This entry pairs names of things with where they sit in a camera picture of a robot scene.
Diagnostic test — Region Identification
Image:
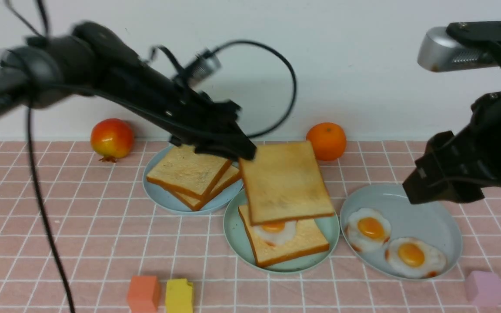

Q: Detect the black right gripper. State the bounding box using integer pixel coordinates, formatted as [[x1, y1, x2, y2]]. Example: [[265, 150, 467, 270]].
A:
[[402, 20, 501, 204]]

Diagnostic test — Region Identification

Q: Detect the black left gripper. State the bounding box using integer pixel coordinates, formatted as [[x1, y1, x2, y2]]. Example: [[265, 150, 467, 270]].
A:
[[99, 65, 257, 162]]

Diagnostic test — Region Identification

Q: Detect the toast slice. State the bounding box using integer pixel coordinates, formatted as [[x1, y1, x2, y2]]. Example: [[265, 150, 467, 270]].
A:
[[238, 205, 330, 269], [173, 165, 242, 212], [145, 145, 232, 200], [239, 141, 335, 226]]

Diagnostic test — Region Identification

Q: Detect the fried egg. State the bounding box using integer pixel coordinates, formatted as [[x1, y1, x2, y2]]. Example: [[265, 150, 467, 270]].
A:
[[252, 221, 297, 247], [344, 207, 391, 253], [384, 236, 447, 279]]

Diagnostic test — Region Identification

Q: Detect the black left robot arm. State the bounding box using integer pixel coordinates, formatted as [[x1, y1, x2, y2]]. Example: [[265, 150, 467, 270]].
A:
[[0, 22, 257, 161]]

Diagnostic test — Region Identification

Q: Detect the grey blue egg plate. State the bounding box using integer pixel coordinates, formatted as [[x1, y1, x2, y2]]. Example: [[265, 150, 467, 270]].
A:
[[340, 184, 463, 280]]

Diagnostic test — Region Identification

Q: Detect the light blue bread plate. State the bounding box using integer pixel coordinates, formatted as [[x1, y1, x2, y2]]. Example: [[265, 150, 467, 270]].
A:
[[143, 147, 243, 215]]

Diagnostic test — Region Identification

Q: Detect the green centre plate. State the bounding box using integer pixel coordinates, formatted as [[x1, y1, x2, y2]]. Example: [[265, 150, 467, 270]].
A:
[[223, 188, 341, 276]]

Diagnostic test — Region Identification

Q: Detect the orange tangerine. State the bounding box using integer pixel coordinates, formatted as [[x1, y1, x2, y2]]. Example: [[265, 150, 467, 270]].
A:
[[306, 123, 347, 162]]

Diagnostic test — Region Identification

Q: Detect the red yellow pomegranate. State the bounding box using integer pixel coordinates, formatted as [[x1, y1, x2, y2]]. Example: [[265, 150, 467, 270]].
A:
[[90, 118, 135, 163]]

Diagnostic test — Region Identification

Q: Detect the pink block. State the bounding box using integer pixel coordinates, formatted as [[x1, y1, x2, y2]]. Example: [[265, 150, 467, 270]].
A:
[[464, 271, 501, 307]]

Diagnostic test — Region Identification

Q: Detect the pink checkered tablecloth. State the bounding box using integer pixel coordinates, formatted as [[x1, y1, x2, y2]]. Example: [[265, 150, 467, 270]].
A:
[[0, 141, 501, 313]]

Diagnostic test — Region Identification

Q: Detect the yellow block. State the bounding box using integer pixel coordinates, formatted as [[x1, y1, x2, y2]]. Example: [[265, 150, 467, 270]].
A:
[[165, 279, 194, 313]]

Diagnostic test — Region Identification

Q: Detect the orange block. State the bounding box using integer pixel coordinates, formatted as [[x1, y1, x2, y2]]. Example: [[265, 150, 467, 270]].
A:
[[127, 275, 161, 313]]

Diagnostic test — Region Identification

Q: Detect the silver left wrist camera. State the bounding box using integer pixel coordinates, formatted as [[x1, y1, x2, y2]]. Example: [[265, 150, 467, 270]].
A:
[[172, 50, 221, 88]]

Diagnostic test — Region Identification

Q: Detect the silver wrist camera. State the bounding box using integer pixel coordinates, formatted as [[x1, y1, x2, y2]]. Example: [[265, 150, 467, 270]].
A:
[[417, 27, 498, 73], [172, 50, 221, 88]]

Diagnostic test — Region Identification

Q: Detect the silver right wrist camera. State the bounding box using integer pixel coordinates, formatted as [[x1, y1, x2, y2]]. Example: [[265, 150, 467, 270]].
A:
[[417, 27, 498, 73]]

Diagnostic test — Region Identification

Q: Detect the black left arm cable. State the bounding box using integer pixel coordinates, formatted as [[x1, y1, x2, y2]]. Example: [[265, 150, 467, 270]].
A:
[[5, 0, 298, 313]]

